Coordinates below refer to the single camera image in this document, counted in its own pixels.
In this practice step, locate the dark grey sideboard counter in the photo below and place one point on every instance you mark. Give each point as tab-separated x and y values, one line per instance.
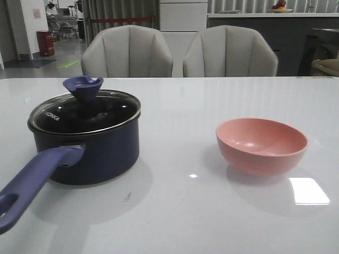
285	32

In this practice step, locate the fruit plate on counter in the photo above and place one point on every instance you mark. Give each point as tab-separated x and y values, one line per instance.
280	7

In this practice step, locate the pink plastic bowl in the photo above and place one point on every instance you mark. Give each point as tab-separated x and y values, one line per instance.
261	147

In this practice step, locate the glass pot lid blue knob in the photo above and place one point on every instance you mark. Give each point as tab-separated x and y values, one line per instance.
85	109

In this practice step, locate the grey upholstered chair left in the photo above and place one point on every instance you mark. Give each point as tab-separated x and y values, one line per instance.
128	51

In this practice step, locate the grey curtain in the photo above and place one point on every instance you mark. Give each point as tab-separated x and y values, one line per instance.
117	9

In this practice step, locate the grey upholstered chair right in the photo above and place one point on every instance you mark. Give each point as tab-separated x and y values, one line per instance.
229	51

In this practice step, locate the red bin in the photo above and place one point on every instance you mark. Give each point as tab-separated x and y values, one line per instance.
45	42

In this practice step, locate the red barrier tape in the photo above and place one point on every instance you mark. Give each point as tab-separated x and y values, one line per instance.
132	19

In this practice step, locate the grey upholstered chair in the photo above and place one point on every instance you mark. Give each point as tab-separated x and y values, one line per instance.
128	51
229	51

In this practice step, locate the white drawer cabinet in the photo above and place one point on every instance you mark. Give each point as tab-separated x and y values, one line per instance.
180	20

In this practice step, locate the blue saucepan with handle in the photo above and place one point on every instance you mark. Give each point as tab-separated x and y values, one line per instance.
84	159

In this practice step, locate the beige cushion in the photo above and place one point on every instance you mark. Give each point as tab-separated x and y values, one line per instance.
327	67

